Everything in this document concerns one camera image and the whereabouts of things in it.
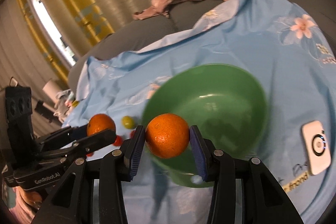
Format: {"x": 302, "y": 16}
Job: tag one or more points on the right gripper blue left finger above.
{"x": 132, "y": 155}

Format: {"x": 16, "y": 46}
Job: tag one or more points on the light blue floral cloth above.
{"x": 257, "y": 77}

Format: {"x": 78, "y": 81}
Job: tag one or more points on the red tomato middle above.
{"x": 132, "y": 134}

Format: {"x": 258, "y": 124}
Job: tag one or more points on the yellow patterned curtain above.
{"x": 64, "y": 30}

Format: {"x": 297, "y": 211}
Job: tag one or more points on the grey sofa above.
{"x": 138, "y": 34}

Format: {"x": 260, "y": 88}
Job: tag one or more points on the green plastic bowl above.
{"x": 226, "y": 103}

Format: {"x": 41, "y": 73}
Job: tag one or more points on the red tomato right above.
{"x": 118, "y": 141}

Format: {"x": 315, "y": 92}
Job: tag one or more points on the large green mango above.
{"x": 128, "y": 122}

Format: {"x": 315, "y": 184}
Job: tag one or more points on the pile of clothes left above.
{"x": 65, "y": 103}

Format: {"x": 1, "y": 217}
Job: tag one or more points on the large orange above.
{"x": 167, "y": 136}

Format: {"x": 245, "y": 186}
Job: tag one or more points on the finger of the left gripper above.
{"x": 58, "y": 139}
{"x": 79, "y": 149}

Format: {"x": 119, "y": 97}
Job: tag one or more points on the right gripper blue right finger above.
{"x": 202, "y": 150}

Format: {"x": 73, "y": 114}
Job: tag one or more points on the white square device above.
{"x": 317, "y": 147}

